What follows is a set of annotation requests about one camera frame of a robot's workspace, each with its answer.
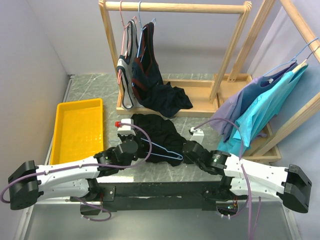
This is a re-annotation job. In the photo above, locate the blue wire hanger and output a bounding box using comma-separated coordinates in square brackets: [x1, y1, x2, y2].
[138, 136, 184, 160]

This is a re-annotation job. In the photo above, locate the black tank top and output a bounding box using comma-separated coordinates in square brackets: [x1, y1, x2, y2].
[131, 114, 187, 167]

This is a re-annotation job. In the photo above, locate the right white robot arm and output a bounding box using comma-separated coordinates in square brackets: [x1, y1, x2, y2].
[182, 141, 312, 214]

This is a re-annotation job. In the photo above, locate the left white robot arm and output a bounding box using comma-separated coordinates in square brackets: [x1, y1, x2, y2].
[8, 134, 142, 210]

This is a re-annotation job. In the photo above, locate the navy red-trimmed tank top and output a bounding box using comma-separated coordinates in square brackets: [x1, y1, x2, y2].
[131, 22, 193, 118]

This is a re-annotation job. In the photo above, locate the white grey tank top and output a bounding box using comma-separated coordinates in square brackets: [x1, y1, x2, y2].
[116, 19, 138, 110]

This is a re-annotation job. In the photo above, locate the blue hanger with navy top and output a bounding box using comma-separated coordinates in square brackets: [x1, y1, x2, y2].
[136, 0, 145, 62]

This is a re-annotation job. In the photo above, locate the blue hanger on right rack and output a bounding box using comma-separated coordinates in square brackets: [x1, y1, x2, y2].
[263, 37, 319, 76]

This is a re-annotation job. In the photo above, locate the wooden hanger on right rack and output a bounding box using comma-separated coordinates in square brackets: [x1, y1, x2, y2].
[292, 59, 308, 74]

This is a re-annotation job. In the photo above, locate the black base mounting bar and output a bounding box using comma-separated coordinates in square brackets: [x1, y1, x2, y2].
[69, 181, 251, 212]

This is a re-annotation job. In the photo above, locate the yellow plastic tray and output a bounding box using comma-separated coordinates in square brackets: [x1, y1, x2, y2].
[50, 98, 104, 165]

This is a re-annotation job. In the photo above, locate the purple shirt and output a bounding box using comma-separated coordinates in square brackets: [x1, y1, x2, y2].
[209, 62, 298, 143]

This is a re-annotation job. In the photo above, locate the turquoise shirt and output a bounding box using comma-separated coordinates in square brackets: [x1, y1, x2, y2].
[210, 65, 308, 155]

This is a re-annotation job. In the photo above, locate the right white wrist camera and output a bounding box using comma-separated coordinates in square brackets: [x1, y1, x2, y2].
[189, 127, 205, 145]

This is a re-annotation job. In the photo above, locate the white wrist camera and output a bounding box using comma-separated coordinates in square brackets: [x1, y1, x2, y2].
[189, 127, 205, 145]
[115, 118, 136, 136]

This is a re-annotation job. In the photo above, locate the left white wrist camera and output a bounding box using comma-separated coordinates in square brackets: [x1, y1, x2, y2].
[115, 118, 136, 136]

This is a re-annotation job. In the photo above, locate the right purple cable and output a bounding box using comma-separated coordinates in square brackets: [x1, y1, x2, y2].
[194, 118, 262, 240]

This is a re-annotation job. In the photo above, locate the purple cable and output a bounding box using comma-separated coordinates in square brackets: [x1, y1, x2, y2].
[0, 122, 153, 223]
[194, 118, 262, 240]

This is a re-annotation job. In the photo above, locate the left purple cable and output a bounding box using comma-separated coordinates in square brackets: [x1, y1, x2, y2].
[0, 122, 153, 223]

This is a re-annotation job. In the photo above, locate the pink wire hanger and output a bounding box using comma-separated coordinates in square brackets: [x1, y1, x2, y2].
[117, 0, 129, 85]

